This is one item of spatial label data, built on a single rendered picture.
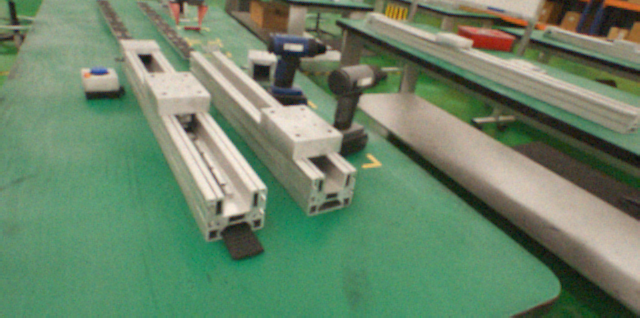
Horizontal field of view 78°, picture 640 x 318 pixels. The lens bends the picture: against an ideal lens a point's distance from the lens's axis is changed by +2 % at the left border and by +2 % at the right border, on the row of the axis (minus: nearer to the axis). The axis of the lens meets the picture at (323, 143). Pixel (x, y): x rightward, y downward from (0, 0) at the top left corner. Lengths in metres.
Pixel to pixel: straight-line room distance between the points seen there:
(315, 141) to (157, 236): 0.32
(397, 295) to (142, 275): 0.38
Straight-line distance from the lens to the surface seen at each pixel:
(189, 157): 0.74
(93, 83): 1.20
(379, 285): 0.66
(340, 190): 0.76
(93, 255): 0.69
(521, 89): 2.01
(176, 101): 0.90
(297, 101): 1.18
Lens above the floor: 1.24
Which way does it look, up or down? 26 degrees down
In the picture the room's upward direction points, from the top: 10 degrees clockwise
